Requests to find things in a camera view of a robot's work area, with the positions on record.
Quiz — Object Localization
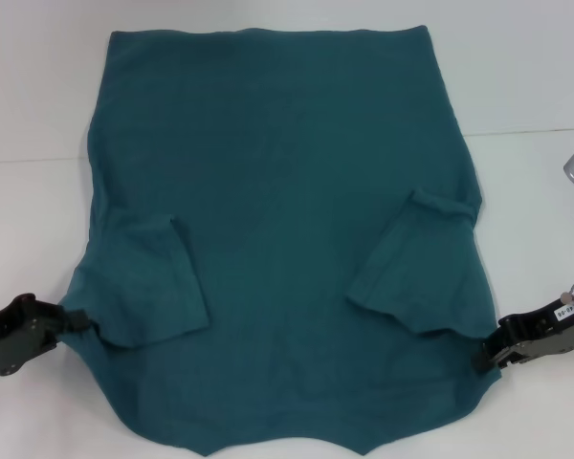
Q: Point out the left gripper black olive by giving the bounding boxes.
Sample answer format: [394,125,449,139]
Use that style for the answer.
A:
[0,292,92,379]

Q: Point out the right gripper black olive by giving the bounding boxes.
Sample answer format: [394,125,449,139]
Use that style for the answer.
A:
[473,275,574,375]

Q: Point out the teal blue shirt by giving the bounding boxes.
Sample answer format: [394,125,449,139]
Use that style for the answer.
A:
[59,26,506,455]

